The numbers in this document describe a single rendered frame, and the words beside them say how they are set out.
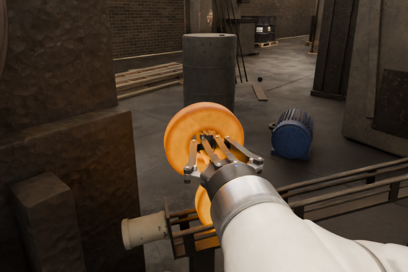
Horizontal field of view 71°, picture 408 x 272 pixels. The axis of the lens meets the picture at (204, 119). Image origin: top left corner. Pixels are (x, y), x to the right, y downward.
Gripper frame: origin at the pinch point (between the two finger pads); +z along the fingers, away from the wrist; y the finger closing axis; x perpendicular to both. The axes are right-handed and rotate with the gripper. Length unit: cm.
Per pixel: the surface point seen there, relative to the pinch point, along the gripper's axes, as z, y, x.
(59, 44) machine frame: 17.3, -26.7, 15.2
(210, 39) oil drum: 229, 61, -14
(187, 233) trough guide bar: -4.6, -4.4, -19.6
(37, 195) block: -3.2, -29.9, -7.0
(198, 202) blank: -2.1, -1.6, -14.3
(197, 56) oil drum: 234, 49, -31
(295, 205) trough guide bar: -4.5, 19.4, -17.0
